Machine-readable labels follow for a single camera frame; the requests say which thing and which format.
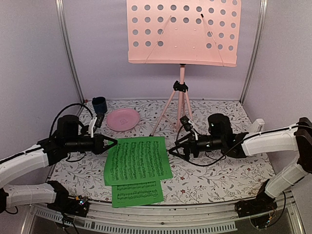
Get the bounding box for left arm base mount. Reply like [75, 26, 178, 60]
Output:
[47, 193, 90, 217]

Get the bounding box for pink plate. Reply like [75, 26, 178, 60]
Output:
[106, 108, 140, 132]

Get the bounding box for white metronome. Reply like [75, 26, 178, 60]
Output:
[248, 118, 265, 133]

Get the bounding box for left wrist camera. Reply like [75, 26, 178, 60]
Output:
[88, 113, 105, 138]

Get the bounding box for front aluminium rail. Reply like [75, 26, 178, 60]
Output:
[21, 191, 306, 234]

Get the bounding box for floral table mat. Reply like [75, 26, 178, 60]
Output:
[50, 100, 274, 205]

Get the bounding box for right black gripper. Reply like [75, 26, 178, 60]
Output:
[169, 132, 224, 161]

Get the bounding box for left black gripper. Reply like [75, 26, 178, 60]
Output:
[66, 134, 118, 155]

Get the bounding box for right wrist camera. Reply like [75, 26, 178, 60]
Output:
[180, 116, 198, 140]

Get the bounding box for green sheet music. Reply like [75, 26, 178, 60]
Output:
[103, 136, 173, 186]
[112, 181, 164, 208]

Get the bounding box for dark blue cup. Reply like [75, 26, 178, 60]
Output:
[92, 97, 108, 114]

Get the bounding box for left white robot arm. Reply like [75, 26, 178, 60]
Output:
[0, 114, 117, 217]

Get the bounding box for right aluminium frame post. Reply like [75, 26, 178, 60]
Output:
[239, 0, 268, 105]

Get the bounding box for pink music stand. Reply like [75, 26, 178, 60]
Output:
[126, 0, 242, 137]

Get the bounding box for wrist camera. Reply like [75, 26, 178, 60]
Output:
[88, 113, 105, 138]
[180, 116, 198, 140]

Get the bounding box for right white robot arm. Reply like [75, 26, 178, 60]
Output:
[169, 114, 312, 213]

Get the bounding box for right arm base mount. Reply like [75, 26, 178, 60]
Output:
[234, 192, 277, 229]

